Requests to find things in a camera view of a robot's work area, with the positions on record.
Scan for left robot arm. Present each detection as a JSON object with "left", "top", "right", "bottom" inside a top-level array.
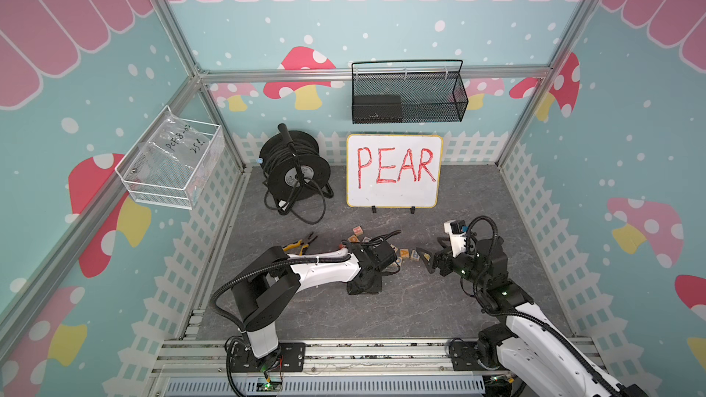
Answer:
[{"left": 209, "top": 230, "right": 401, "bottom": 360}]

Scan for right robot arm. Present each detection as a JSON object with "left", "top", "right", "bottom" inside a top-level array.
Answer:
[{"left": 417, "top": 215, "right": 646, "bottom": 396}]

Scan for white board with PEAR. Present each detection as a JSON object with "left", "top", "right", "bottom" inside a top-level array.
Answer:
[{"left": 346, "top": 134, "right": 444, "bottom": 209}]

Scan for yellow black pliers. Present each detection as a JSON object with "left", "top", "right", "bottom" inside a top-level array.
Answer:
[{"left": 283, "top": 232, "right": 318, "bottom": 255}]

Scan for black box in basket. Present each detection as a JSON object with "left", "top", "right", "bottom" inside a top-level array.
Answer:
[{"left": 351, "top": 95, "right": 403, "bottom": 124}]

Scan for black cable reel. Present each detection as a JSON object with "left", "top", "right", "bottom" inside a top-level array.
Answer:
[{"left": 257, "top": 123, "right": 334, "bottom": 225}]

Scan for black wire mesh basket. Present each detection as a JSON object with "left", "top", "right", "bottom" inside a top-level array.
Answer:
[{"left": 350, "top": 59, "right": 469, "bottom": 123}]

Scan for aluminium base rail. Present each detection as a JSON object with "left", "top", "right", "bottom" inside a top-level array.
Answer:
[{"left": 142, "top": 335, "right": 608, "bottom": 397}]

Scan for clear acrylic wall bin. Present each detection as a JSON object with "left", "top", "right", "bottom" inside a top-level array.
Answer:
[{"left": 115, "top": 107, "right": 225, "bottom": 210}]

